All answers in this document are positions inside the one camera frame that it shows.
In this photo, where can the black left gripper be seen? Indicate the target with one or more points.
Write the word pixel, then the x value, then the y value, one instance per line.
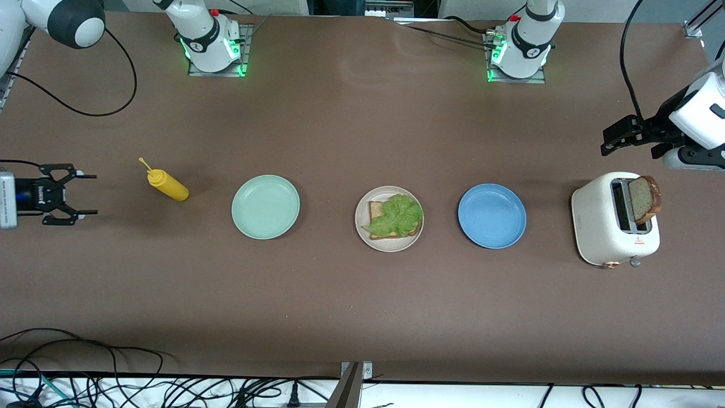
pixel 660 125

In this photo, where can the aluminium frame rail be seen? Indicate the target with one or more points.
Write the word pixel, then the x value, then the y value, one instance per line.
pixel 10 79
pixel 698 22

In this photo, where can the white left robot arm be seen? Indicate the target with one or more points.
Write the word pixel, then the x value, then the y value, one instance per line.
pixel 527 67

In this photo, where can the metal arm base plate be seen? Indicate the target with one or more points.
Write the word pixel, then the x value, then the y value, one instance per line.
pixel 518 80
pixel 247 45

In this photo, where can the small metal bracket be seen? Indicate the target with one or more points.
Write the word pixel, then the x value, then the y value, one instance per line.
pixel 367 369

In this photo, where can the yellow mustard squeeze bottle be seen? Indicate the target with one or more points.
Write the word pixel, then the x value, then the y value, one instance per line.
pixel 170 187

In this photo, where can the brown bread slice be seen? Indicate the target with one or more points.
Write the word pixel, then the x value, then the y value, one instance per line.
pixel 376 211
pixel 644 198

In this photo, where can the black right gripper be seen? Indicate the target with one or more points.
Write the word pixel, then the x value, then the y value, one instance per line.
pixel 38 194

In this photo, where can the green lettuce leaf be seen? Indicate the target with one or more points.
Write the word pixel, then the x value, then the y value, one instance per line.
pixel 396 215

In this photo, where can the grey metal camera pole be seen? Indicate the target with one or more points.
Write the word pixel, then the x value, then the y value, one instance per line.
pixel 346 391

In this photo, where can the black power plug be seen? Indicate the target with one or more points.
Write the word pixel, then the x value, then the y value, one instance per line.
pixel 293 396

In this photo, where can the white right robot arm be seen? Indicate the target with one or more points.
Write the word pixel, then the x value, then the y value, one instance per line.
pixel 209 59

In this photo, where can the white toaster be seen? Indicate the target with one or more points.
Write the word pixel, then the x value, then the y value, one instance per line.
pixel 595 221

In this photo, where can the green plate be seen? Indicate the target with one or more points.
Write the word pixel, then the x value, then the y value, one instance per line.
pixel 265 207

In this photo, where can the grey power strip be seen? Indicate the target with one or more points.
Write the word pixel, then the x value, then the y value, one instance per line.
pixel 393 10

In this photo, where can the blue plate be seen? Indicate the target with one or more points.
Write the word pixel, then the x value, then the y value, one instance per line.
pixel 491 215

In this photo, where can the beige plate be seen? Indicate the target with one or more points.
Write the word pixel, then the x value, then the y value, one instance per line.
pixel 391 245

